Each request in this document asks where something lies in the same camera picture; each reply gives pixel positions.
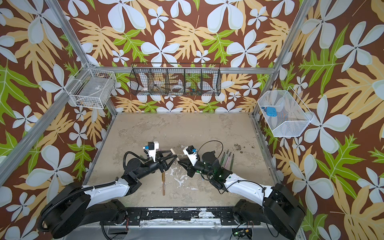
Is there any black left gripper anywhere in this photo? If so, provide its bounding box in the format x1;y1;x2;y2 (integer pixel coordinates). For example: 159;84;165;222
136;149;176;182

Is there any light green pen body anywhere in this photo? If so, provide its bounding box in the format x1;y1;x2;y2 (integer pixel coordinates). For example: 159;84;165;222
220;150;229;166

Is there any pink pen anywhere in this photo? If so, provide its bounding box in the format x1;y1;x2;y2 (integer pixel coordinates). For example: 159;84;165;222
224;152;232;169

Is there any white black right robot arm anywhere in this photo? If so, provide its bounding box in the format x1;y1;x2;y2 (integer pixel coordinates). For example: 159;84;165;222
178;150;306;240

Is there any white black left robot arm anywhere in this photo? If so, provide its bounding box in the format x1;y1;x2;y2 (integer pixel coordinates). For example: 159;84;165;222
37;150;178;239

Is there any small green circuit board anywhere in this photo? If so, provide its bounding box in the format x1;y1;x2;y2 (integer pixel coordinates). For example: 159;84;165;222
230;228;253;240

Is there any blue object in basket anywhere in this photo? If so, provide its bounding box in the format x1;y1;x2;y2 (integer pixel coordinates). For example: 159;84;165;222
262;107;278;117

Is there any white mesh basket right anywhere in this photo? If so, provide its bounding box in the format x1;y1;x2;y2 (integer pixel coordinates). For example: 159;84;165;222
258;88;315;138

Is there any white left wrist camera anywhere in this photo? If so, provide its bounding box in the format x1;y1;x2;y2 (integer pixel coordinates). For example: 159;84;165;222
143;142;160;162

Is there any black camera cable right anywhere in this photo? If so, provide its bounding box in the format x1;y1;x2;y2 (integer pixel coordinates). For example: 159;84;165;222
197;140;224;160

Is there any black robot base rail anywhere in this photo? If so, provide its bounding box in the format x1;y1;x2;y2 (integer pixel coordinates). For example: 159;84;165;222
106;206;261;227

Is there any black wire basket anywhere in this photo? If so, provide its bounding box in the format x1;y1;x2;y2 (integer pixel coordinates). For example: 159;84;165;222
128;63;222;96

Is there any white wire basket left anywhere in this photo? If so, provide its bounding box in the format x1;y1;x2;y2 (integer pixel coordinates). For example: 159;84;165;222
68;69;117;109

